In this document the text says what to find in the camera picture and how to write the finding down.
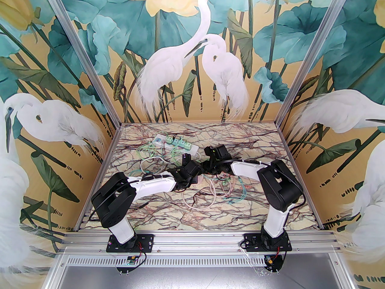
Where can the teal USB charger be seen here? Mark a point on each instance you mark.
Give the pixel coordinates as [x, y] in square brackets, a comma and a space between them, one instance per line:
[176, 141]
[182, 142]

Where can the white power strip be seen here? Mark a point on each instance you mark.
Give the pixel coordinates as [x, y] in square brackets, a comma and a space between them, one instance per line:
[159, 138]

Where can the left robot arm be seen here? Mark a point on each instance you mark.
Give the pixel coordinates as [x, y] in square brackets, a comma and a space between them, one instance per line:
[150, 185]

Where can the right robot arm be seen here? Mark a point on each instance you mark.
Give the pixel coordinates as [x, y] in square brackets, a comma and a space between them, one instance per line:
[246, 169]

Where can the slotted metal plate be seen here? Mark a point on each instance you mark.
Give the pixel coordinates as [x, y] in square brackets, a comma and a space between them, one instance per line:
[195, 260]

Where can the small green circuit board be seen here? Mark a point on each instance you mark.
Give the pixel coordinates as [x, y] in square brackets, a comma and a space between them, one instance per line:
[130, 260]

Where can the grey metal tray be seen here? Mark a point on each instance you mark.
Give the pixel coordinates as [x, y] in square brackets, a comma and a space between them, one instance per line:
[195, 278]

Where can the small board yellow connector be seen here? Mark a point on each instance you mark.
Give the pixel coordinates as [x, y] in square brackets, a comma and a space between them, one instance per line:
[270, 261]

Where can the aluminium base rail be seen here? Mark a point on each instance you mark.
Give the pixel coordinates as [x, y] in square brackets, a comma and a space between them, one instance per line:
[195, 242]

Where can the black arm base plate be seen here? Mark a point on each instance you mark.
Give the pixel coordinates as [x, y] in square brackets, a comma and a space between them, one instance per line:
[285, 247]
[146, 242]

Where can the aluminium frame post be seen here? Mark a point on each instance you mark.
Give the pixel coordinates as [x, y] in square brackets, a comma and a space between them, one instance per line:
[92, 71]
[315, 53]

